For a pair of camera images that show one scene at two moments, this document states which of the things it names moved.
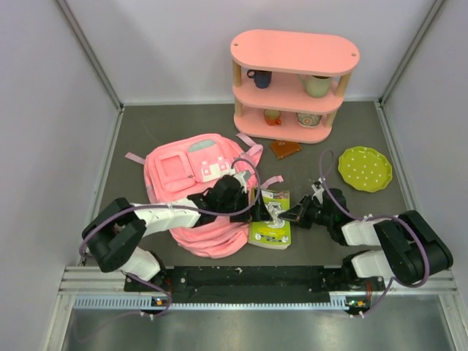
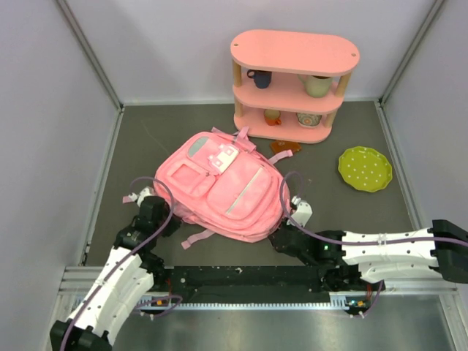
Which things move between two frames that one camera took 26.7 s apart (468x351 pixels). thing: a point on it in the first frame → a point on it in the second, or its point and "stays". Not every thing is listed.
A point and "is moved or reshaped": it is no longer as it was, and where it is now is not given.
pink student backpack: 178,165 is moved or reshaped
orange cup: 272,116 stays
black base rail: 257,279 stays
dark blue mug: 262,78 stays
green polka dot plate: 365,169 stays
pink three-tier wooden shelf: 288,86 stays
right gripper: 300,210 → 271,235
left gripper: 258,213 → 175,224
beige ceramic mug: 316,86 stays
